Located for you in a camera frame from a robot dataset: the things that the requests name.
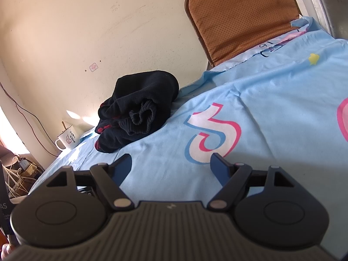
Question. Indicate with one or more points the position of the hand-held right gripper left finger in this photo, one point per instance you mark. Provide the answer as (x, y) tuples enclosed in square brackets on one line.
[(122, 168)]

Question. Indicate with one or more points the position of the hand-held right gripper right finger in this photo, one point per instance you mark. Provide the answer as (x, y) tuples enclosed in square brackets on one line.
[(220, 170)]

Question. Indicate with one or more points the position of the dark patterned knit sweater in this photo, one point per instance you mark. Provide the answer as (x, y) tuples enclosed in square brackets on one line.
[(152, 100)]

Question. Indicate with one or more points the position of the white enamel mug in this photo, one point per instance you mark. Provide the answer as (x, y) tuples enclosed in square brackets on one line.
[(69, 140)]

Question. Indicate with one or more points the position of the wooden stick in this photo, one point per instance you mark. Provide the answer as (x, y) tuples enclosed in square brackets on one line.
[(64, 126)]

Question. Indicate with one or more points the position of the light blue printed bed sheet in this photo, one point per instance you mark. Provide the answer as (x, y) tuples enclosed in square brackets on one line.
[(272, 114)]

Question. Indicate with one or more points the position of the power strip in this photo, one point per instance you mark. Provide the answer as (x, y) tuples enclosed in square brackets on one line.
[(28, 168)]

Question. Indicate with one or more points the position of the black box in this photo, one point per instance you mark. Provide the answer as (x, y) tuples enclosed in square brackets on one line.
[(5, 201)]

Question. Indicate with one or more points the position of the brown seat cushion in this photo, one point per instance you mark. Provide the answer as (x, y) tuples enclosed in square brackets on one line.
[(239, 24)]

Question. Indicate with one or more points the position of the white wall socket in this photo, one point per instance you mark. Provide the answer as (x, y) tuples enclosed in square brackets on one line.
[(94, 67)]

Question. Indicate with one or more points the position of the white window frame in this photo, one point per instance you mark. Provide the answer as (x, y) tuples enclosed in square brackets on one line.
[(320, 2)]

